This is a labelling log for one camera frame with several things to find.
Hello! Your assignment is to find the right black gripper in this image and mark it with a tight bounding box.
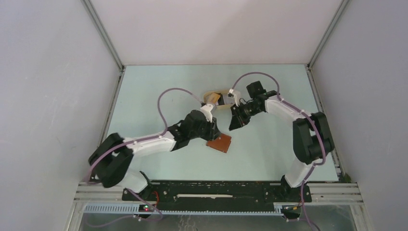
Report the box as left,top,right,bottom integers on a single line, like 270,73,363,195
229,102,262,131

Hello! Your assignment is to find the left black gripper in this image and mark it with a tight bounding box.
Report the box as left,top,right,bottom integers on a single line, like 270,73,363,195
189,115,221,141

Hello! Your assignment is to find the beige oval tray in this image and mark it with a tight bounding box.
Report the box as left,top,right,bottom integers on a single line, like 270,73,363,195
203,89,235,110

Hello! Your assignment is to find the gold credit card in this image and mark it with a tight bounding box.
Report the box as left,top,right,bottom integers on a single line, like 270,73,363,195
205,92,220,106

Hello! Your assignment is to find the brown leather card holder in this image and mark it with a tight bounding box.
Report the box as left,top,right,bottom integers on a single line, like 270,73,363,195
206,133,232,153

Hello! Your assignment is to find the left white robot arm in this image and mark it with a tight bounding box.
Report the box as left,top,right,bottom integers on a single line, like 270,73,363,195
88,110,221,201

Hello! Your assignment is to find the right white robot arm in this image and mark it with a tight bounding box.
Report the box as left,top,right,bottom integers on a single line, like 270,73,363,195
228,81,334,201

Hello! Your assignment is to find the silver card in tray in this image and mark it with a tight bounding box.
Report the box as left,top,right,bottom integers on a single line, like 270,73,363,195
222,94,235,105

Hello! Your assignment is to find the black card in tray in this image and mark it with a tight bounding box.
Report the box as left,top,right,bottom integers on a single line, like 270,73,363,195
217,94,225,105

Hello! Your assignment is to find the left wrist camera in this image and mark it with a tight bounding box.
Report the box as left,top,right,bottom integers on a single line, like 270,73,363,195
199,103,216,123

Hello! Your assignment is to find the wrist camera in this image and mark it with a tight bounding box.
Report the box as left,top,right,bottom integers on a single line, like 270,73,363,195
227,89,241,106
199,103,216,123

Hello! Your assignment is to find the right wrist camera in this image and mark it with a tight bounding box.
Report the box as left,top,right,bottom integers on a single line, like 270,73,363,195
227,89,241,106

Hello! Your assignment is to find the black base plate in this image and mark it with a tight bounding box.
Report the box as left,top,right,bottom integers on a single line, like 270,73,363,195
140,180,312,212

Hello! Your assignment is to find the grey cable duct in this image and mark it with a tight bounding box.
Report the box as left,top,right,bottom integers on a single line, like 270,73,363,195
83,203,300,216

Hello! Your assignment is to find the aluminium frame rail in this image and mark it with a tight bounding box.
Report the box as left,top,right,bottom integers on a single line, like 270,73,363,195
73,182,364,205

